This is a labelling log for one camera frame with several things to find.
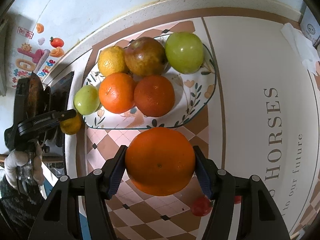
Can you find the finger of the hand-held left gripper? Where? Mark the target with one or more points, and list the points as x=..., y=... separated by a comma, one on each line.
x=50, y=118

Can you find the red cherry tomato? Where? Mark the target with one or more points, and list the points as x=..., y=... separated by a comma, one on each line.
x=201, y=207
x=237, y=199

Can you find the green apple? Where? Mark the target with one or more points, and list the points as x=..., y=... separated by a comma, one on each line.
x=184, y=52
x=86, y=99

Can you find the person's left forearm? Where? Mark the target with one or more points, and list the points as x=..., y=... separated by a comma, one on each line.
x=17, y=212

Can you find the colourful wall sticker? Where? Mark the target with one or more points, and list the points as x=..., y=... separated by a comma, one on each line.
x=37, y=57

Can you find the dark red orange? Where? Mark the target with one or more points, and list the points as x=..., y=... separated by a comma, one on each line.
x=153, y=95

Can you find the bright orange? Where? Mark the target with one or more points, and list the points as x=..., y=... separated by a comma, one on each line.
x=160, y=161
x=117, y=92

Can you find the white crumpled tissue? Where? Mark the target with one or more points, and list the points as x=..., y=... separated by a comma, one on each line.
x=300, y=47

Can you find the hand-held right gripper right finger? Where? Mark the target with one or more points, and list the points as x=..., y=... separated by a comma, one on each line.
x=203, y=177

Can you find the black gas stove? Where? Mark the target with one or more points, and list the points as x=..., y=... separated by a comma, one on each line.
x=62, y=85

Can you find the floral oval plate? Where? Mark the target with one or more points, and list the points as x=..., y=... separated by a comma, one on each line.
x=120, y=118

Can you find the checkered table mat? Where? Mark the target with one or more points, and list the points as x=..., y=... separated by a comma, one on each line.
x=250, y=130

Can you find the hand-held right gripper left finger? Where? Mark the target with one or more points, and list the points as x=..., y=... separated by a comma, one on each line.
x=116, y=173

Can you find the red-green apple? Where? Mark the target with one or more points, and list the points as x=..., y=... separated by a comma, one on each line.
x=146, y=56

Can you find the yellow lemon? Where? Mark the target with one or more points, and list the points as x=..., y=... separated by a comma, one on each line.
x=112, y=61
x=71, y=126

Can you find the person's left hand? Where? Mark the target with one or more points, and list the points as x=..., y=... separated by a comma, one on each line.
x=21, y=165

